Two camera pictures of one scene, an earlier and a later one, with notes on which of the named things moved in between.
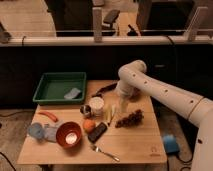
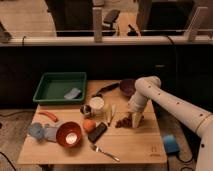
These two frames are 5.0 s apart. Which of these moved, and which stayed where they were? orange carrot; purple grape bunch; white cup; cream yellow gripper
Moved: cream yellow gripper
Stayed: white cup; orange carrot; purple grape bunch
